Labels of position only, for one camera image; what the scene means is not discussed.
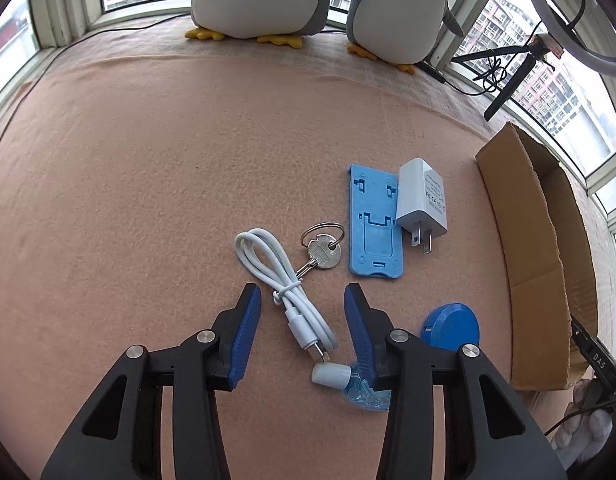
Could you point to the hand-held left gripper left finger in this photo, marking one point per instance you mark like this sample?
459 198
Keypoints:
245 340

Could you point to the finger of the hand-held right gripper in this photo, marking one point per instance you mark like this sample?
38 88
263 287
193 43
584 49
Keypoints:
583 340

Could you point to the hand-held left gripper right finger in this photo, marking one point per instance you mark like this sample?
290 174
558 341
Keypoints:
360 340

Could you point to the small blue bottle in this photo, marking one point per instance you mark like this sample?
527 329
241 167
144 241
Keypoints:
333 374

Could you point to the blue round tape measure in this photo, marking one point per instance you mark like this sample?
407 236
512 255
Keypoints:
453 327

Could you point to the cardboard box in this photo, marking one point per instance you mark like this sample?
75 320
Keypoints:
533 260

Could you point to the blue phone stand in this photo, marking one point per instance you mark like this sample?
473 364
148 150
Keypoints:
370 240

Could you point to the white wall charger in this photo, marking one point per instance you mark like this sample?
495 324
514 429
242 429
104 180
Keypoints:
423 200

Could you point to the person's right hand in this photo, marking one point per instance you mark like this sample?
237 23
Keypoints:
583 435

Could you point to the black inline remote control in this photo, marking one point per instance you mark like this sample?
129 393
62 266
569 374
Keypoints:
433 72

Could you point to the checkered mat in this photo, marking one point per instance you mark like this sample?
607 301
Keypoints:
313 60

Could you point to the small penguin plush toy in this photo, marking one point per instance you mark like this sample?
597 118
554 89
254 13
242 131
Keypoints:
398 10

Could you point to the black gooseneck phone holder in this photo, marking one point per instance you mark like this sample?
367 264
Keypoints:
579 5

